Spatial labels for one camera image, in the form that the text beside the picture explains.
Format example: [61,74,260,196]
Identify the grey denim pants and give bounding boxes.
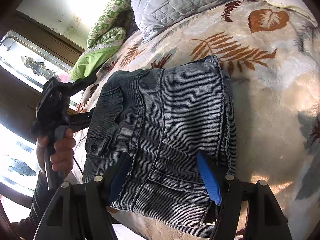
[83,56,236,237]

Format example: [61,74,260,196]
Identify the left hand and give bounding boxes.
[36,128,76,178]

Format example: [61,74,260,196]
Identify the dark sleeved left forearm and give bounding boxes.
[11,172,56,239]

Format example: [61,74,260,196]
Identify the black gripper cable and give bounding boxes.
[72,154,85,178]

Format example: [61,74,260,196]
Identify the green patterned quilt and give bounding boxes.
[70,0,134,81]

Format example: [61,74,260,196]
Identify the stained glass window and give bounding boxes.
[1,30,71,197]

